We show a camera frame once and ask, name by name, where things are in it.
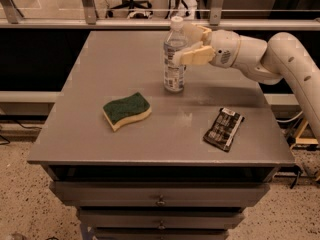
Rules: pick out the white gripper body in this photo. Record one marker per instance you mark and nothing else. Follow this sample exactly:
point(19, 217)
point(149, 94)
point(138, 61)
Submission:
point(224, 49)

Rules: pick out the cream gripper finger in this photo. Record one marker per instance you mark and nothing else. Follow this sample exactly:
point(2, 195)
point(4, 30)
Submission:
point(199, 56)
point(197, 33)

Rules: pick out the clear plastic water bottle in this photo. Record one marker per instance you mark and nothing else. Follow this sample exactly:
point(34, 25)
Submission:
point(174, 42)

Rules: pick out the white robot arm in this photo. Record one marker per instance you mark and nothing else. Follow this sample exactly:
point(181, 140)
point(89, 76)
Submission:
point(282, 57)

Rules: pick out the black snack packet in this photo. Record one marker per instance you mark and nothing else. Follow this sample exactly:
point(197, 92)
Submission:
point(224, 129)

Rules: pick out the green and yellow sponge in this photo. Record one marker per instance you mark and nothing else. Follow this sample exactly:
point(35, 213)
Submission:
point(127, 110)

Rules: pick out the grey drawer cabinet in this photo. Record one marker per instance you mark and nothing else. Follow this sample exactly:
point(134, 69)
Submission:
point(113, 179)

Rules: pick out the top drawer knob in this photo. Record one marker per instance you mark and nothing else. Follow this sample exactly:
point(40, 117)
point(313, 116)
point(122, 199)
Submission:
point(160, 202)

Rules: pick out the drawer knob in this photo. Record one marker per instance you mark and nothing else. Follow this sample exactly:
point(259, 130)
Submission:
point(161, 226)
point(160, 202)

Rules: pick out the grey metal railing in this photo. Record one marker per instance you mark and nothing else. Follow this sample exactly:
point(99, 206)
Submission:
point(100, 14)

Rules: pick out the yellow wooden frame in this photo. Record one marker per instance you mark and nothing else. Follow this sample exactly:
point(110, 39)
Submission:
point(298, 139)

